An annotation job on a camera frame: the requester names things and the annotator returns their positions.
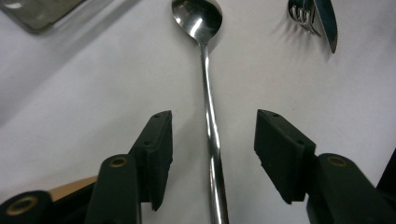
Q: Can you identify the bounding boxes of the small wooden spoon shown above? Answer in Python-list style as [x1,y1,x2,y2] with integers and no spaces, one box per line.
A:
[49,175,99,203]

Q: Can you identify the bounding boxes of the fork with wooden handle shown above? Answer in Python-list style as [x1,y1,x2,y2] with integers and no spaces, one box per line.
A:
[288,0,322,38]

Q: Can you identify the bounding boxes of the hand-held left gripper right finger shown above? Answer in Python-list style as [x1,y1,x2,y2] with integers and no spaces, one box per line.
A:
[253,108,319,205]

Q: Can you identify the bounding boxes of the translucent grey storage bin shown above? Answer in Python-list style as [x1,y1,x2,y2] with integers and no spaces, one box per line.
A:
[0,0,88,35]

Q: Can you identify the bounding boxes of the metal spoon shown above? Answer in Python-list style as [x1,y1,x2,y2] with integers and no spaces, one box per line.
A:
[171,0,231,224]

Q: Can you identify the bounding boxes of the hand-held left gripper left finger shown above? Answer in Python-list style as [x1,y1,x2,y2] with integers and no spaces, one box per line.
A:
[129,110,174,213]

